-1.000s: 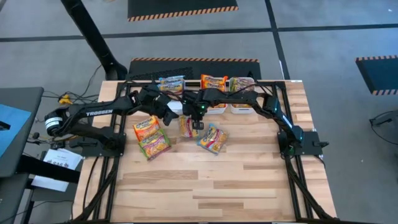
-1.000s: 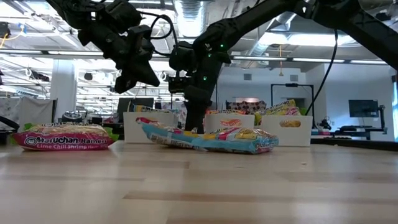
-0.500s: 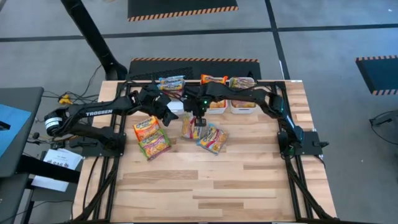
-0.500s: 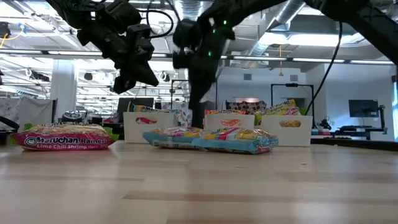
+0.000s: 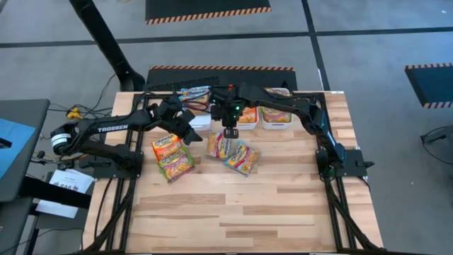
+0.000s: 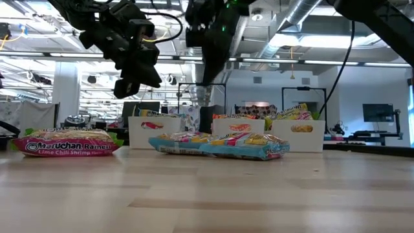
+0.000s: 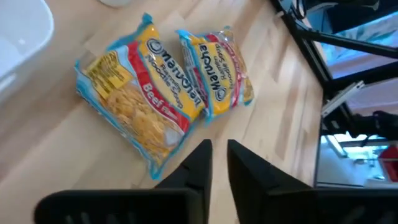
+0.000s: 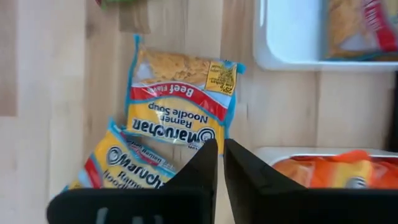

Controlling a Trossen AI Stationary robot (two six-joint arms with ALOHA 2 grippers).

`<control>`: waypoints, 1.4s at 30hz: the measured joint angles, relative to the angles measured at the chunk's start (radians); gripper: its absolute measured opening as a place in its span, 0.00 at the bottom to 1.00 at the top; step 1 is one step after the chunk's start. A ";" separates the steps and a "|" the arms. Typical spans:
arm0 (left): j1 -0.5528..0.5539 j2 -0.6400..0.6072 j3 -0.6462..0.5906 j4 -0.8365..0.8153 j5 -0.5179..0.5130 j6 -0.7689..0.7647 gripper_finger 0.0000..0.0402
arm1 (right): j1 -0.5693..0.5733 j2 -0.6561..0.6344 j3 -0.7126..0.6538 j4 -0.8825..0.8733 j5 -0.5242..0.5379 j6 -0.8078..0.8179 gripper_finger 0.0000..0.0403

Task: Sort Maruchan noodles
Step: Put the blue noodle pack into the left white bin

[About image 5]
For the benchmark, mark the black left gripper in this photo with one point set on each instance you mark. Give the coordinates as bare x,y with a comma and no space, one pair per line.
175,117

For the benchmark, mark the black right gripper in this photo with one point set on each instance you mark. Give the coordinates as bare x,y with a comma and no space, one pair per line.
226,106

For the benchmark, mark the white plastic bin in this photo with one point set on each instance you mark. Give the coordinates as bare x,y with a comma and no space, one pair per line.
247,126
279,125
201,124

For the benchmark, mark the blue beef Maruchan ramen pack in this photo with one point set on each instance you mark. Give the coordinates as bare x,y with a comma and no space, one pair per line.
198,103
216,147

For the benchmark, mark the orange Maruchan ramen pack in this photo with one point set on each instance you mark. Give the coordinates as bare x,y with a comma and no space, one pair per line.
165,147
247,115

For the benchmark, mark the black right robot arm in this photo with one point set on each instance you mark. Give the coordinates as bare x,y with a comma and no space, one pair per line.
283,102

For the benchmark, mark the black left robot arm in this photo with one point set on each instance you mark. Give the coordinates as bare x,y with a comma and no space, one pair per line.
117,125

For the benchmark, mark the black hazard-striped floor mat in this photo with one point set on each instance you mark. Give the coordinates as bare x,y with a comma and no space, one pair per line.
247,76
205,8
433,85

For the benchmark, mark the yellow power plug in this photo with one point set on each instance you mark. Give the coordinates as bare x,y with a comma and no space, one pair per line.
73,113

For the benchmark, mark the white printed paper sheet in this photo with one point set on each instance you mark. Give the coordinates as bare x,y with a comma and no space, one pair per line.
70,180

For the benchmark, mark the black stand leg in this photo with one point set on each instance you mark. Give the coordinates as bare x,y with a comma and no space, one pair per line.
102,35

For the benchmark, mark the white blank paper sheet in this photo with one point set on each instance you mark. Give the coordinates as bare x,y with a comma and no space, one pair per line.
56,209

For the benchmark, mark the grey desk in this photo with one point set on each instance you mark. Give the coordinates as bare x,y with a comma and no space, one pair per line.
24,110

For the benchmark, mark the blue desk pad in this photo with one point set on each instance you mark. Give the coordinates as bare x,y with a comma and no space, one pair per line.
14,156

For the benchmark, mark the small black desk object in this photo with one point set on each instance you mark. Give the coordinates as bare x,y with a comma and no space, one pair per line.
4,142

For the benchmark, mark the black floor device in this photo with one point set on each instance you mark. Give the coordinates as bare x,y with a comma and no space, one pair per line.
439,134

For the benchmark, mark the black aluminium table frame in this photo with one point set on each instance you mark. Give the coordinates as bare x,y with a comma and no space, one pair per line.
309,95

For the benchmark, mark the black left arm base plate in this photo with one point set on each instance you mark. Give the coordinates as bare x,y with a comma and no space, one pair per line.
106,173

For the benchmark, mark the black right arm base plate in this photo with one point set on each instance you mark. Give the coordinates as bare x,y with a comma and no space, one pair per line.
354,164

